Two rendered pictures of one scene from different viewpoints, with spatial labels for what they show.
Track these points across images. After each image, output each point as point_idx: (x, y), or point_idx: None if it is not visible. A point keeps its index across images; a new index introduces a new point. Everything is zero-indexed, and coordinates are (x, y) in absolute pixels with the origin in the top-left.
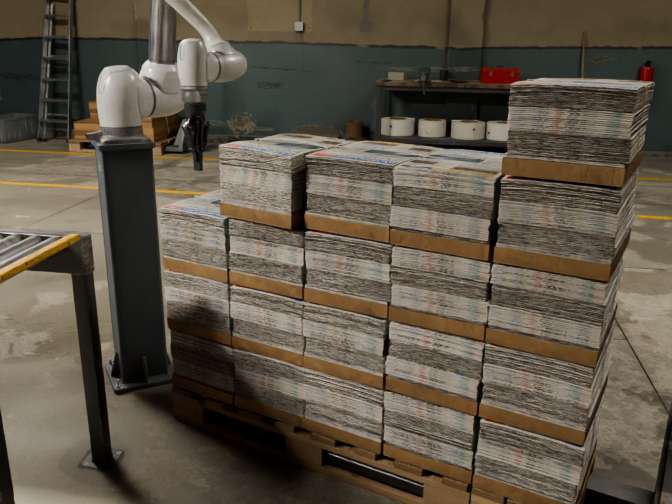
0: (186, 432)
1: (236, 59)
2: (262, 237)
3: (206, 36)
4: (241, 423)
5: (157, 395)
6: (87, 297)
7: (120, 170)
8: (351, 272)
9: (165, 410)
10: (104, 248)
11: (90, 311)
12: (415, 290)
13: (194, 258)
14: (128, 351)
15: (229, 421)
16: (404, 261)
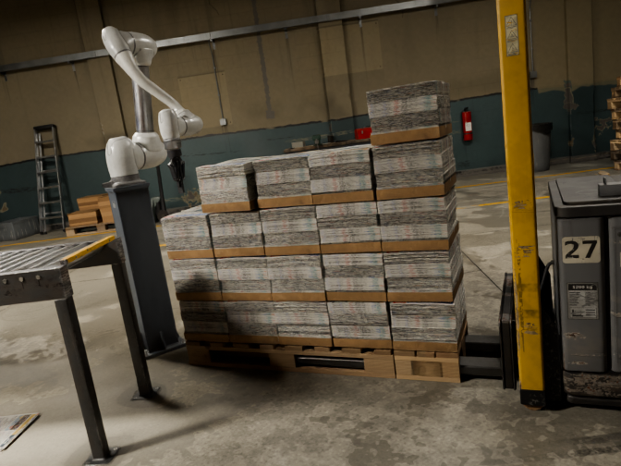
0: (200, 370)
1: (195, 119)
2: (232, 221)
3: (174, 108)
4: (236, 358)
5: (174, 355)
6: (124, 278)
7: (128, 203)
8: (293, 229)
9: (182, 361)
10: None
11: (127, 288)
12: (334, 230)
13: (188, 246)
14: (150, 328)
15: (227, 359)
16: (324, 214)
